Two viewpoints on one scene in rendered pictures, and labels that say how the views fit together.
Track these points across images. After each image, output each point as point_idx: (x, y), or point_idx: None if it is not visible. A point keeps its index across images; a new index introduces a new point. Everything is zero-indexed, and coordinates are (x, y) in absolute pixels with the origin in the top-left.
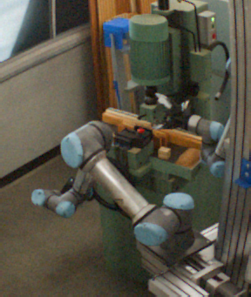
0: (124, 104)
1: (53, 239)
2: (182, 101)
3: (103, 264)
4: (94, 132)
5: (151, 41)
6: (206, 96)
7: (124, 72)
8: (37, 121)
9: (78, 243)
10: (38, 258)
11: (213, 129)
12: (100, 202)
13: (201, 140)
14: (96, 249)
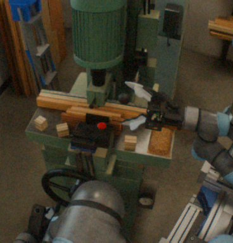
0: (37, 68)
1: (7, 202)
2: (124, 70)
3: None
4: (106, 223)
5: (109, 10)
6: (154, 62)
7: (33, 41)
8: None
9: (29, 200)
10: (2, 231)
11: (223, 125)
12: (66, 207)
13: (200, 137)
14: (46, 203)
